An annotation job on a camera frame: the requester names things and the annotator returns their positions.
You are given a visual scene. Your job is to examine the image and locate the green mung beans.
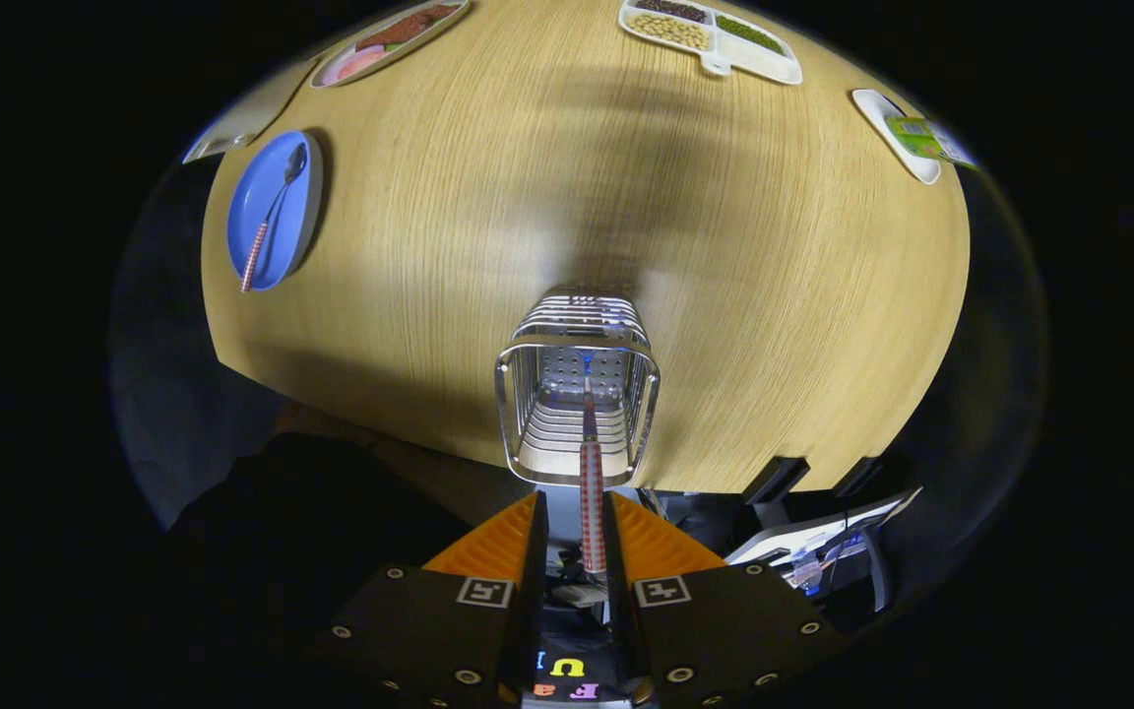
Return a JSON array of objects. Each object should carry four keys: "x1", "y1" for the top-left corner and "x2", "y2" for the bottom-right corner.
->
[{"x1": 717, "y1": 15, "x2": 785, "y2": 55}]

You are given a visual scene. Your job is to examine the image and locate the brown steak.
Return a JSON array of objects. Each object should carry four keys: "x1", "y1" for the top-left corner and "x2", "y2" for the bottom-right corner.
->
[{"x1": 355, "y1": 3, "x2": 460, "y2": 52}]

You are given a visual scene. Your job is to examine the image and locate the yellow soybeans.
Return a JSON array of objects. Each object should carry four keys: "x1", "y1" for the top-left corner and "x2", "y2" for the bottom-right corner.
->
[{"x1": 628, "y1": 13, "x2": 712, "y2": 50}]

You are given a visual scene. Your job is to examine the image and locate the metal wire cutlery rack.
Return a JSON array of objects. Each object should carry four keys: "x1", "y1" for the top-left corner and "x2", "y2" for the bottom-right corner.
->
[{"x1": 494, "y1": 287, "x2": 662, "y2": 490}]

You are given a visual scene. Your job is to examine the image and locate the white toaster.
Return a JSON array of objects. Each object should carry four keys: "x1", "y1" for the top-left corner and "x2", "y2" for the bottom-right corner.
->
[{"x1": 181, "y1": 59, "x2": 317, "y2": 164}]

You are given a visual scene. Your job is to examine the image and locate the white board under table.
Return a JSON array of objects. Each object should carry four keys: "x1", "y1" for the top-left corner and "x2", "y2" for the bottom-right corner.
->
[{"x1": 724, "y1": 487, "x2": 922, "y2": 567}]

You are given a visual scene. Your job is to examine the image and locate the blue plate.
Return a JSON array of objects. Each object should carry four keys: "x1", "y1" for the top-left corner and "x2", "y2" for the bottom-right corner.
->
[{"x1": 225, "y1": 130, "x2": 324, "y2": 292}]

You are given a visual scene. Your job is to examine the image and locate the white oval plate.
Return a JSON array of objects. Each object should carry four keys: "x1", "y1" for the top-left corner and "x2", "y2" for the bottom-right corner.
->
[{"x1": 309, "y1": 0, "x2": 472, "y2": 90}]

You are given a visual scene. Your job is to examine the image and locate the black table bracket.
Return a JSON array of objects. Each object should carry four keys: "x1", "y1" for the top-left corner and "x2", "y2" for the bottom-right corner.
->
[
  {"x1": 833, "y1": 456, "x2": 888, "y2": 498},
  {"x1": 742, "y1": 456, "x2": 811, "y2": 506}
]

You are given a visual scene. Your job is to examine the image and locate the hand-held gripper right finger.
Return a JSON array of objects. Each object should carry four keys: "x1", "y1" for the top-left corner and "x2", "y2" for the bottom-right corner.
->
[{"x1": 604, "y1": 490, "x2": 849, "y2": 709}]

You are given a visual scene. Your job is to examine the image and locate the spoon with red checked handle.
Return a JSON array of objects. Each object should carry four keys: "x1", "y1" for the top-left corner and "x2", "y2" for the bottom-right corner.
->
[{"x1": 239, "y1": 143, "x2": 309, "y2": 293}]

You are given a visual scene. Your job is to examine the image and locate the dark red beans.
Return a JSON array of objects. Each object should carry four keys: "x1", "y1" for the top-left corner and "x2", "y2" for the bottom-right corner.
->
[{"x1": 634, "y1": 0, "x2": 709, "y2": 23}]

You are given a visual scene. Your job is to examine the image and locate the green bottle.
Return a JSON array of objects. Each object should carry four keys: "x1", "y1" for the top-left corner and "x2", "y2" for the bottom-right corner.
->
[{"x1": 885, "y1": 114, "x2": 978, "y2": 170}]

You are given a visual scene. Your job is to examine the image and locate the small white dish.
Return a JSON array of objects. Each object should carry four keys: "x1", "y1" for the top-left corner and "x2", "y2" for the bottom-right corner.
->
[{"x1": 850, "y1": 89, "x2": 943, "y2": 186}]

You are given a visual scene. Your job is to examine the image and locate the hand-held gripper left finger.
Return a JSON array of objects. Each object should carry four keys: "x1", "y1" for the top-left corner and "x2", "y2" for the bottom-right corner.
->
[{"x1": 316, "y1": 490, "x2": 550, "y2": 709}]

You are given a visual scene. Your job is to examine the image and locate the fork with red checked handle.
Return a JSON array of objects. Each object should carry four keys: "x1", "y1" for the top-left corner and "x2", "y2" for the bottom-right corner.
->
[{"x1": 577, "y1": 350, "x2": 608, "y2": 574}]

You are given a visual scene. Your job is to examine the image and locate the pink ham slice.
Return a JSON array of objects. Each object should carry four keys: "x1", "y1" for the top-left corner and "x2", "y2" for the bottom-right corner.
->
[{"x1": 336, "y1": 44, "x2": 391, "y2": 82}]

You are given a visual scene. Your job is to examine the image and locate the white divided dish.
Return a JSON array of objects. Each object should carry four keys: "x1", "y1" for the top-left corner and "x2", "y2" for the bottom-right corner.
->
[{"x1": 618, "y1": 0, "x2": 804, "y2": 86}]

